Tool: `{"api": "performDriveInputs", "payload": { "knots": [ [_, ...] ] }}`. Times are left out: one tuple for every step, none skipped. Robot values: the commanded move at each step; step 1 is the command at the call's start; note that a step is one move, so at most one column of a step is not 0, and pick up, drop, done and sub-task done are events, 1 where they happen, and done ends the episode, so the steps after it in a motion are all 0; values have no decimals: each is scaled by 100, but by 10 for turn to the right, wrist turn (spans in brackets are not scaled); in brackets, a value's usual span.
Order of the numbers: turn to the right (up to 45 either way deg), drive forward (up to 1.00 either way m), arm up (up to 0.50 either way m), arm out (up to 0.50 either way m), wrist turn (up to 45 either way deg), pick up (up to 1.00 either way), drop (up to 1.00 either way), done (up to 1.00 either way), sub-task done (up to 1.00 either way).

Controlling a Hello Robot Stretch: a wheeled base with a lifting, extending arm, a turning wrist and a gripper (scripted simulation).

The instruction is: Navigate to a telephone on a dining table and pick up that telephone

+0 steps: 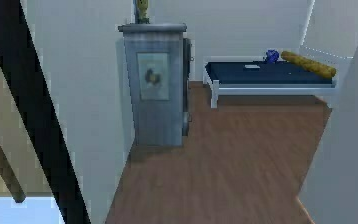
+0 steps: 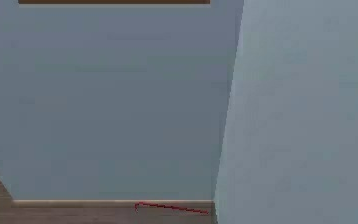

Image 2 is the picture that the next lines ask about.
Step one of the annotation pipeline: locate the brown framed wall picture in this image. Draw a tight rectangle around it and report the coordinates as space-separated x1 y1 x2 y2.
18 0 211 6

